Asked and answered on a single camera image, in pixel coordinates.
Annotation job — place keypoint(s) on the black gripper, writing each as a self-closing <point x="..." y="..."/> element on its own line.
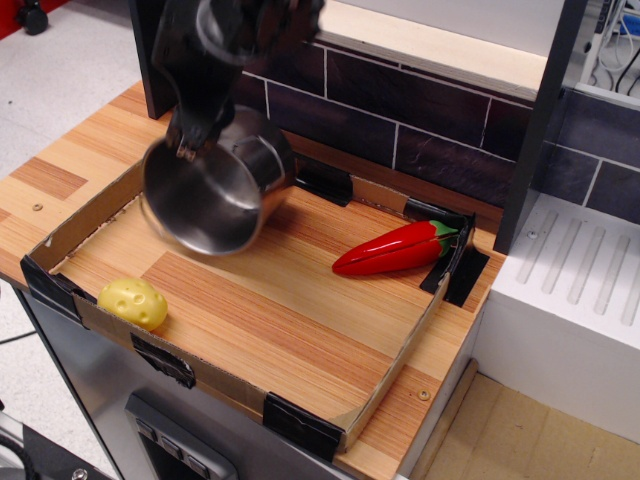
<point x="202" y="47"/>

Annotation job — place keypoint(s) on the stainless steel pot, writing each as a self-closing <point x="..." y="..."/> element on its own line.
<point x="217" y="202"/>

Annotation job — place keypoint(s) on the cardboard fence with black tape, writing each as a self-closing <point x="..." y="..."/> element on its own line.
<point x="345" y="367"/>

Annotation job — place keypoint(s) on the yellow toy potato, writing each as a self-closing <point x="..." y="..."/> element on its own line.
<point x="136" y="301"/>

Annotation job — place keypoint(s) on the black caster wheel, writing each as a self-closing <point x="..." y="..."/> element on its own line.
<point x="32" y="18"/>

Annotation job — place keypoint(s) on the red toy chili pepper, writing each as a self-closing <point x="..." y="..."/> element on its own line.
<point x="411" y="246"/>

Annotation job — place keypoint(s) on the grey oven control panel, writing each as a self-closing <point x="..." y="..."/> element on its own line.
<point x="172" y="451"/>

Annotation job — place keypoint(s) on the white ribbed sink drainer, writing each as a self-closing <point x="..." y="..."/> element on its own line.
<point x="561" y="323"/>

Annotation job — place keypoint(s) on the dark grey left upright post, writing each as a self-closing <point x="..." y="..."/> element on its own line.
<point x="145" y="19"/>

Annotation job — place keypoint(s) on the dark grey upright post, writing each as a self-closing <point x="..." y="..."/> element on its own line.
<point x="145" y="19"/>
<point x="563" y="70"/>

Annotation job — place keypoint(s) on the dark grey right upright post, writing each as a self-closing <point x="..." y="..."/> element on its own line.
<point x="563" y="70"/>

